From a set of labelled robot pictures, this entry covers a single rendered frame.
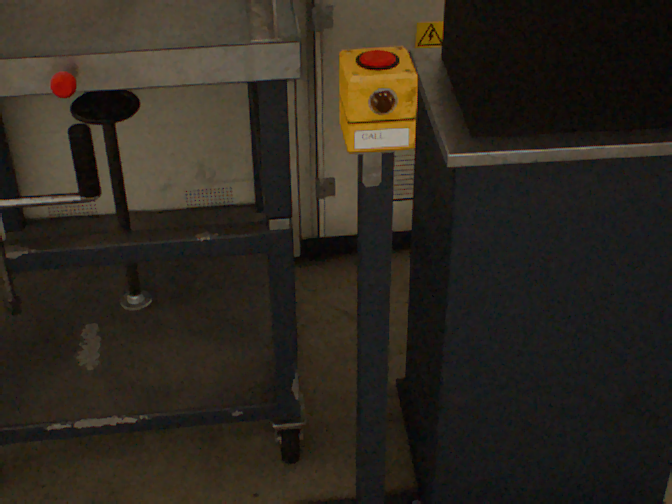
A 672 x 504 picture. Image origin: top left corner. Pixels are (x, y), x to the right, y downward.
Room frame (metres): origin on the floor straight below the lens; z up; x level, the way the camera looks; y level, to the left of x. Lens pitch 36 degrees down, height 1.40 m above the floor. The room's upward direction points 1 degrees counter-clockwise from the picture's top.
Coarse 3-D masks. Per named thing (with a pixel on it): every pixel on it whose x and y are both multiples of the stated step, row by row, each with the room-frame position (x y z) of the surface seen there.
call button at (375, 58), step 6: (366, 54) 1.07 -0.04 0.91; (372, 54) 1.07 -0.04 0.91; (378, 54) 1.07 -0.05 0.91; (384, 54) 1.07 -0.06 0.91; (390, 54) 1.07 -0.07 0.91; (360, 60) 1.06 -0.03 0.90; (366, 60) 1.05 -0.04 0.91; (372, 60) 1.05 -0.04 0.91; (378, 60) 1.05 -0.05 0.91; (384, 60) 1.05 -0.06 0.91; (390, 60) 1.05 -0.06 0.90; (372, 66) 1.04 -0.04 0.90; (378, 66) 1.04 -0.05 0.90; (384, 66) 1.04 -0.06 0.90
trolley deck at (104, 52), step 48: (0, 0) 1.39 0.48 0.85; (48, 0) 1.39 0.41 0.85; (96, 0) 1.39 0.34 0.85; (144, 0) 1.39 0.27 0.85; (192, 0) 1.39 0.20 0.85; (240, 0) 1.38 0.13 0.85; (288, 0) 1.38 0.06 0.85; (0, 48) 1.23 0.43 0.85; (48, 48) 1.23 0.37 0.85; (96, 48) 1.22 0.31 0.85; (144, 48) 1.22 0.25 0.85; (192, 48) 1.23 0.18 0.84; (240, 48) 1.23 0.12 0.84; (288, 48) 1.24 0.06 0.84; (0, 96) 1.20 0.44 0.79
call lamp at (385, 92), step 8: (384, 88) 1.02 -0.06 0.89; (376, 96) 1.02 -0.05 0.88; (384, 96) 1.01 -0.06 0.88; (392, 96) 1.02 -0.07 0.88; (368, 104) 1.02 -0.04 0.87; (376, 104) 1.01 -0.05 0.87; (384, 104) 1.01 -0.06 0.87; (392, 104) 1.01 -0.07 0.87; (376, 112) 1.02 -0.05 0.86; (384, 112) 1.01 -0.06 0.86
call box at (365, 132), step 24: (360, 48) 1.10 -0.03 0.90; (384, 48) 1.10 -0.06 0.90; (360, 72) 1.03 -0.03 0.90; (384, 72) 1.03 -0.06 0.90; (408, 72) 1.03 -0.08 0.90; (360, 96) 1.02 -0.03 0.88; (408, 96) 1.03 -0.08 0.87; (360, 120) 1.02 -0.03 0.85; (384, 120) 1.02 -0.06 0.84; (408, 120) 1.03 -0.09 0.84; (360, 144) 1.02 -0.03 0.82; (384, 144) 1.02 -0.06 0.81; (408, 144) 1.03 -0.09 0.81
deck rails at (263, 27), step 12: (252, 0) 1.37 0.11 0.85; (264, 0) 1.37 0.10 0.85; (252, 12) 1.33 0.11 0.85; (264, 12) 1.33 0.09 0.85; (276, 12) 1.24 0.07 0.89; (252, 24) 1.29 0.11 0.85; (264, 24) 1.29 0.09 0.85; (276, 24) 1.24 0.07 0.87; (252, 36) 1.25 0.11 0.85; (264, 36) 1.25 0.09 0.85; (276, 36) 1.24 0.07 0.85
